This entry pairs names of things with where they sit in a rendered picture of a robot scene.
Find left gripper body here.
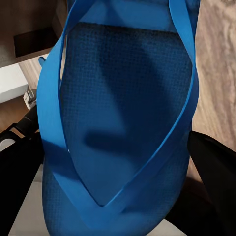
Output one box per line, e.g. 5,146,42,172
24,105,39,130

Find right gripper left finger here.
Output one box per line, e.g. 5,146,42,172
0,131,45,236

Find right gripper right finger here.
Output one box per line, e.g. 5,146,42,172
187,131,236,236

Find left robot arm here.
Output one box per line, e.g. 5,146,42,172
0,89,39,152

